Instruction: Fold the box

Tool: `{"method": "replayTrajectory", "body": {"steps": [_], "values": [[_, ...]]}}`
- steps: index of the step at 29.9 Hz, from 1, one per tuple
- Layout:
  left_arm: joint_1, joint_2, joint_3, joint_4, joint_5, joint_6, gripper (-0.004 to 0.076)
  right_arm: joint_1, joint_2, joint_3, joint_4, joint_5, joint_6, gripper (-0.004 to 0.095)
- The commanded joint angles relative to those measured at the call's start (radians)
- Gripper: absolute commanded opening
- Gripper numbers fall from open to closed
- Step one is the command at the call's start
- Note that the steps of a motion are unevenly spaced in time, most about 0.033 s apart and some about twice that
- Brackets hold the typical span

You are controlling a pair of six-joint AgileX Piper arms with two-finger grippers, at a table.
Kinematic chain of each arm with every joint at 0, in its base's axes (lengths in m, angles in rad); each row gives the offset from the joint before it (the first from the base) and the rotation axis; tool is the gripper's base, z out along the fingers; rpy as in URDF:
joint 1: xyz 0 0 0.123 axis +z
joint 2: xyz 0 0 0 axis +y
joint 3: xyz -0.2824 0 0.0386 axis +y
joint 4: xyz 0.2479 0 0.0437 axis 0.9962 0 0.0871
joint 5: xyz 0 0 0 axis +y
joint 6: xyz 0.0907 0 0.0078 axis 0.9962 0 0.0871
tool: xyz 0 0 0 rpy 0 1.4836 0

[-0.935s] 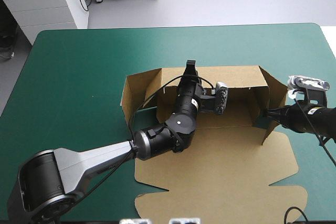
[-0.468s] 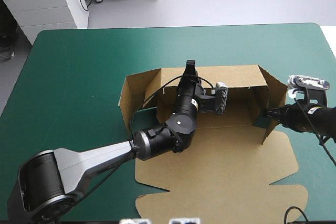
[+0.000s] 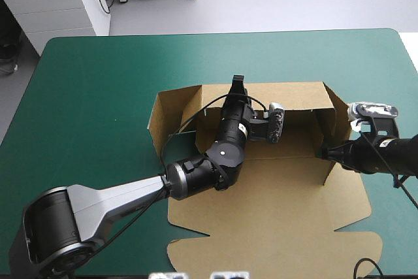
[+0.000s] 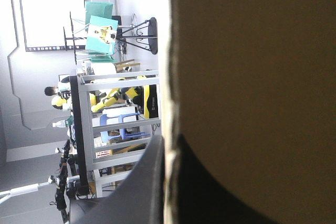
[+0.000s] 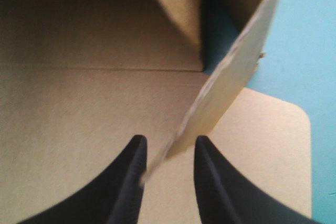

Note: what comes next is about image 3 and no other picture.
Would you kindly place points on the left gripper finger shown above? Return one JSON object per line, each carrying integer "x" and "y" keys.
{"x": 238, "y": 84}

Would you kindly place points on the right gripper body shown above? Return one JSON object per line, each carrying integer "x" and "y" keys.
{"x": 359, "y": 156}

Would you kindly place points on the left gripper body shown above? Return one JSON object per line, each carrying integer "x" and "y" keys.
{"x": 236, "y": 107}

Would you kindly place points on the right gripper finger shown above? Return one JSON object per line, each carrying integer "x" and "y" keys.
{"x": 333, "y": 154}

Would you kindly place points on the brown cardboard box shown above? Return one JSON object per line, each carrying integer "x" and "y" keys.
{"x": 277, "y": 213}

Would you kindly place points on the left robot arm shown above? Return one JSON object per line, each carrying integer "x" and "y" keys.
{"x": 117, "y": 199}

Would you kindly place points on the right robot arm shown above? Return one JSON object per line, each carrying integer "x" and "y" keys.
{"x": 400, "y": 158}

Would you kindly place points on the white drawer cabinet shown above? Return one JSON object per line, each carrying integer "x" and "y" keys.
{"x": 55, "y": 11}

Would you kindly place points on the person's legs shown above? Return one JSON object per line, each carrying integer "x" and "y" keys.
{"x": 8, "y": 40}

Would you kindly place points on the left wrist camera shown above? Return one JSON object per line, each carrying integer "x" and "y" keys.
{"x": 276, "y": 123}

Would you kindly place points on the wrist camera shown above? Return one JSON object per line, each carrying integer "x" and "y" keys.
{"x": 276, "y": 123}
{"x": 372, "y": 109}

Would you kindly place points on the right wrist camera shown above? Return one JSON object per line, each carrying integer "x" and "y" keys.
{"x": 372, "y": 109}

